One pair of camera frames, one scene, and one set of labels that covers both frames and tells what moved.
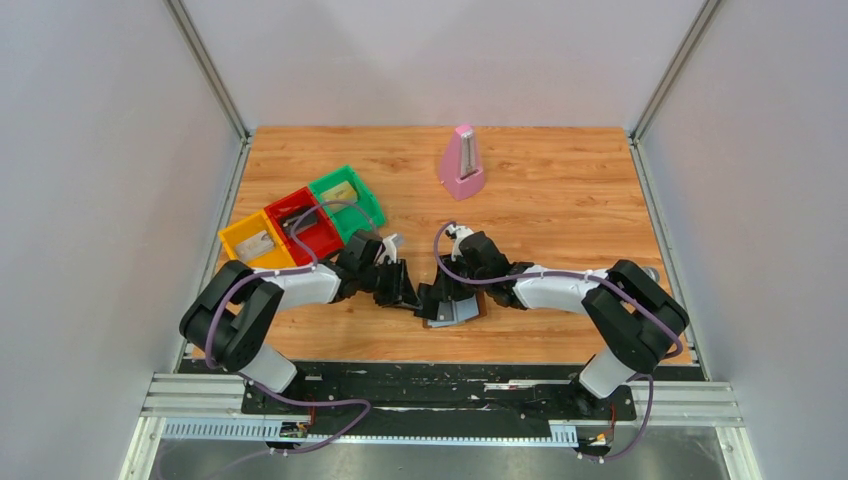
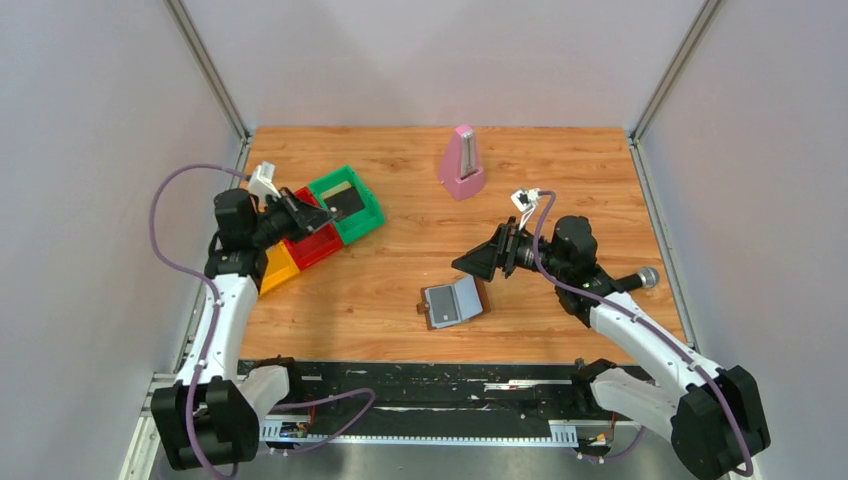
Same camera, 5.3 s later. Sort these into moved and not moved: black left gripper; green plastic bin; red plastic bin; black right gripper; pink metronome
Moved: black right gripper; black left gripper
Not moved: green plastic bin; pink metronome; red plastic bin
